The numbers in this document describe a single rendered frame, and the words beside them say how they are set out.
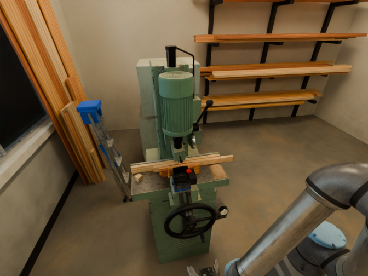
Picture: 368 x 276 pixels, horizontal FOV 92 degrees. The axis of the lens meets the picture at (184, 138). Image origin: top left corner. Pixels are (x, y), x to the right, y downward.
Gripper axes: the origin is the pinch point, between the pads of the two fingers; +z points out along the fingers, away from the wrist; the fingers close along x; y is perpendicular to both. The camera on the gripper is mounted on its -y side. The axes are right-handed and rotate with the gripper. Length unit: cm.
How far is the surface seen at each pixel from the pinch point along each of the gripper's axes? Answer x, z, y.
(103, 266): 70, 62, -51
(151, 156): 19, 70, 37
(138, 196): 29.0, 24.7, 28.7
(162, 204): 15.5, 28.4, 18.7
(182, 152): 0, 29, 50
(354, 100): -339, 184, 55
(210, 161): -19, 38, 39
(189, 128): -4, 22, 66
